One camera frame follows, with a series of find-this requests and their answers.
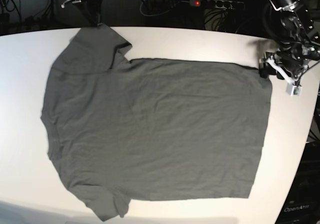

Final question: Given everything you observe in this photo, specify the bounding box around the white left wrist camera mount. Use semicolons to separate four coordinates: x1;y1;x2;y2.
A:
259;52;303;96

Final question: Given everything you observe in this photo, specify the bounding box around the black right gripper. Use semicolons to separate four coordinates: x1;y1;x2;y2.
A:
72;0;103;26

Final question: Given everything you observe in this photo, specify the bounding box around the black power strip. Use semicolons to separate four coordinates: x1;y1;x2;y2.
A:
189;0;245;10

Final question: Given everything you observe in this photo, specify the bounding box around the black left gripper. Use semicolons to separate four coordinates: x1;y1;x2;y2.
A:
274;41;320;78

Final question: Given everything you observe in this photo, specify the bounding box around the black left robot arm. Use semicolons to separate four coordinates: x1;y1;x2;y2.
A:
262;0;320;81

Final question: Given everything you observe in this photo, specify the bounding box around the black OpenArm base box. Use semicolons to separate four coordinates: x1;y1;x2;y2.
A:
276;142;320;224

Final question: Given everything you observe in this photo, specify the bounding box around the grey T-shirt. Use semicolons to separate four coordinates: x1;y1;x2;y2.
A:
41;25;272;221

